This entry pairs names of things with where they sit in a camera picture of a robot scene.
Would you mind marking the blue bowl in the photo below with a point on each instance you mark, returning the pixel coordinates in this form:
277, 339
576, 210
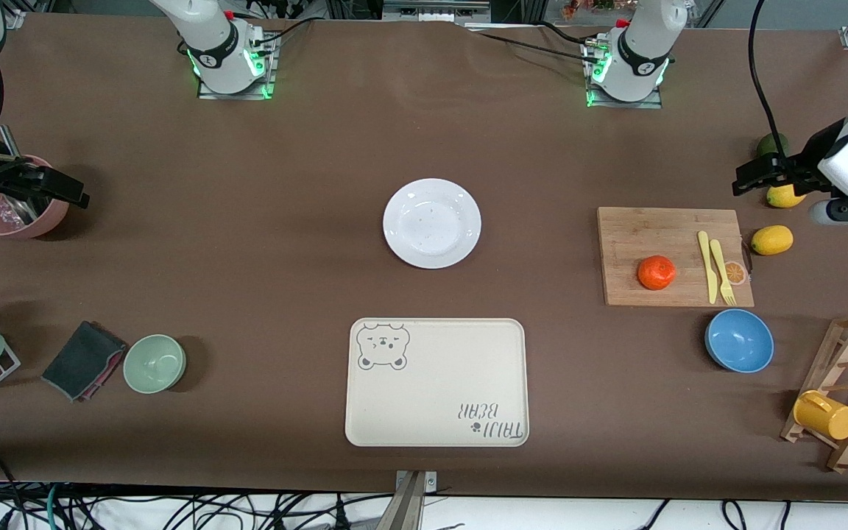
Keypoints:
739, 341

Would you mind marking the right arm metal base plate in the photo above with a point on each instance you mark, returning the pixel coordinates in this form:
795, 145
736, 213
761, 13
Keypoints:
236, 96

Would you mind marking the pink bowl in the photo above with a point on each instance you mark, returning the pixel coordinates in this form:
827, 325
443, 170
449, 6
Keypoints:
52, 217

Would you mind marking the wooden peg rack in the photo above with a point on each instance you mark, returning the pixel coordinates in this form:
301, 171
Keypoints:
840, 456

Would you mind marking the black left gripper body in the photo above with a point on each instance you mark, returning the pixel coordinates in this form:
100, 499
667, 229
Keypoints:
813, 154

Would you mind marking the pale green bowl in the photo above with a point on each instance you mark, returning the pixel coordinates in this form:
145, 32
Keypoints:
154, 364

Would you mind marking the dried orange slice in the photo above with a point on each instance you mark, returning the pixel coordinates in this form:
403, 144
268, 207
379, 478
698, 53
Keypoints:
735, 273

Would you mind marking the yellow plastic knife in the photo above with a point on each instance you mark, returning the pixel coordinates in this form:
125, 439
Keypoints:
707, 265

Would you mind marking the yellow plastic fork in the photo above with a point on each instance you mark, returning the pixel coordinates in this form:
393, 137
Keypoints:
718, 261

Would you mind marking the metal scoop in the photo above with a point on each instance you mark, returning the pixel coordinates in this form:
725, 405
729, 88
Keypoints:
8, 140

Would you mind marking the yellow lemon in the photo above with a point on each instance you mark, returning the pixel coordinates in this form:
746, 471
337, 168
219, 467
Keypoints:
772, 240
785, 199

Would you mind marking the silver table edge bracket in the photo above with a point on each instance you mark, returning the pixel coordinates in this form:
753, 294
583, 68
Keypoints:
430, 482

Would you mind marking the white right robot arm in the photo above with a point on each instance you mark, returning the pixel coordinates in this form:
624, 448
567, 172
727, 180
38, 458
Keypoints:
214, 44

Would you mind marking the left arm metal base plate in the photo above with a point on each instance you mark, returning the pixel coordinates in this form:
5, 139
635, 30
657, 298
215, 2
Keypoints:
623, 104

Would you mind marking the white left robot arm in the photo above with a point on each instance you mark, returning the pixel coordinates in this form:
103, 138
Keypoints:
637, 51

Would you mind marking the wooden cutting board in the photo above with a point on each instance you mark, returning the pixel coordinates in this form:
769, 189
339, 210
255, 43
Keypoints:
645, 235

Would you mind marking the orange mandarin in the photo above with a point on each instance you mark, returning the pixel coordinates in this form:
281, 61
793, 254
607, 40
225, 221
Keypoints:
656, 272

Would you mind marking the cream bear print tray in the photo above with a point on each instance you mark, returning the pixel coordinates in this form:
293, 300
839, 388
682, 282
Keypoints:
431, 397

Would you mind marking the yellow mug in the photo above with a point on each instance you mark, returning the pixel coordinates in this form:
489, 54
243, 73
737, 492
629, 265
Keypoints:
829, 419

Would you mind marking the white round plate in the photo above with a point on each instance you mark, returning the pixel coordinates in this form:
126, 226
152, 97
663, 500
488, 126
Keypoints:
432, 223

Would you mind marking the folded grey pink cloth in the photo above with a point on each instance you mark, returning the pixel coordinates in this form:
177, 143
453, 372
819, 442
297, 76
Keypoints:
82, 361

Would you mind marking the dark green avocado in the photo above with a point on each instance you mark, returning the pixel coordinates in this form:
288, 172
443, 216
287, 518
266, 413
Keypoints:
770, 143

